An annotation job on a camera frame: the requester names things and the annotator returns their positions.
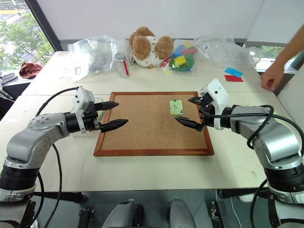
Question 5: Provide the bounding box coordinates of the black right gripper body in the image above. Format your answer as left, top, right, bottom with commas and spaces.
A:
198, 93, 216, 127

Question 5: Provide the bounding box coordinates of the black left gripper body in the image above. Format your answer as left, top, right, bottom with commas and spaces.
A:
83, 102, 102, 132

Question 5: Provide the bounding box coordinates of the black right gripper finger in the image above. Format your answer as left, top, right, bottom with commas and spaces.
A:
174, 116, 206, 133
187, 95, 203, 106

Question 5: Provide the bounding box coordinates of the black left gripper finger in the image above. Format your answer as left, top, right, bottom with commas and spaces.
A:
94, 101, 120, 112
99, 118, 129, 133

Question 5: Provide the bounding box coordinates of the light green paper note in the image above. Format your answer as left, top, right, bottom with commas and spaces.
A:
169, 99, 185, 115

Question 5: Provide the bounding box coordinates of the wood framed cork board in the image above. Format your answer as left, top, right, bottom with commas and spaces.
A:
93, 91, 215, 157

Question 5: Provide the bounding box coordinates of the red card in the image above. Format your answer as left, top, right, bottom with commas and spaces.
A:
224, 75, 245, 83

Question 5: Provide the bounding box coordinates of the blue card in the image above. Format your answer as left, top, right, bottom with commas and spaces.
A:
224, 67, 244, 78

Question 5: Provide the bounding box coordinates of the person's bare hand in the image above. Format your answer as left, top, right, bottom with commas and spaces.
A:
260, 63, 285, 92

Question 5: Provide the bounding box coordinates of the green foam block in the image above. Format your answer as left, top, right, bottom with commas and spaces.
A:
182, 54, 196, 71

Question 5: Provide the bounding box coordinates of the clear jar red label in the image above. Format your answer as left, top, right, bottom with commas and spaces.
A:
114, 52, 131, 79

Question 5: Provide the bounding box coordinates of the yellow foam block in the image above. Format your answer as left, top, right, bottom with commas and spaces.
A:
174, 56, 188, 67

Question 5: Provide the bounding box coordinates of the clear bag of colourful blocks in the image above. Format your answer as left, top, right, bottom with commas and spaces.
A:
159, 39, 203, 76

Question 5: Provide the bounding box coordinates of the clear plastic bag white label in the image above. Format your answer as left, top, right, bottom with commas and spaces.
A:
67, 34, 134, 81

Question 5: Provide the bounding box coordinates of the crumpled empty clear plastic bag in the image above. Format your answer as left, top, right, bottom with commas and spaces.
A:
194, 35, 262, 70

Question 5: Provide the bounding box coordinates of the brown white teddy bear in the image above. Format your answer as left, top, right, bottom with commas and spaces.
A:
128, 26, 175, 69

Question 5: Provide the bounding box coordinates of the dark red cloth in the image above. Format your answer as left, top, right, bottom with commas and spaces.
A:
19, 61, 44, 79

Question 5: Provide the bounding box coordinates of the grey rounded robot leg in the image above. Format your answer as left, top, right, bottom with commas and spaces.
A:
101, 200, 143, 228
169, 197, 197, 228

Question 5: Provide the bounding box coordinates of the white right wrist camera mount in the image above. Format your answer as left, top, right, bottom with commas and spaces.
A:
199, 78, 230, 131

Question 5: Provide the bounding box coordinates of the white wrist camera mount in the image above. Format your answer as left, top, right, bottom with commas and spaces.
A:
72, 86, 95, 135
199, 78, 230, 131

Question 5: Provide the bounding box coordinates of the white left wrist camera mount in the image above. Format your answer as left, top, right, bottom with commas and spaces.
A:
72, 86, 95, 135

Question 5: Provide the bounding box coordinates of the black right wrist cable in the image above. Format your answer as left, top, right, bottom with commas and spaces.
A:
203, 105, 304, 150

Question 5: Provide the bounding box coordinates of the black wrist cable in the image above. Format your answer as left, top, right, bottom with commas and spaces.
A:
35, 87, 79, 117
203, 105, 304, 150

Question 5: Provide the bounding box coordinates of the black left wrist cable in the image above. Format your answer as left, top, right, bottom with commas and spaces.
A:
35, 87, 79, 117

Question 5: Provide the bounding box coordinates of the black left shoulder cable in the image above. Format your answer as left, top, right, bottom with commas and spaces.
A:
32, 143, 63, 228

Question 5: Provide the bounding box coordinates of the black shoulder cable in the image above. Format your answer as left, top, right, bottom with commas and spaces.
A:
249, 179, 269, 228
32, 143, 63, 228

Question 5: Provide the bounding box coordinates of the black table frame bar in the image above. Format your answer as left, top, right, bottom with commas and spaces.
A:
32, 191, 87, 203
221, 187, 271, 200

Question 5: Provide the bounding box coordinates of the black right shoulder cable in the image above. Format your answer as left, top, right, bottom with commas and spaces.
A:
249, 179, 269, 228

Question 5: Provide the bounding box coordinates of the black window frame post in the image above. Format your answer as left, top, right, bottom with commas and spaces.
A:
24, 0, 64, 52

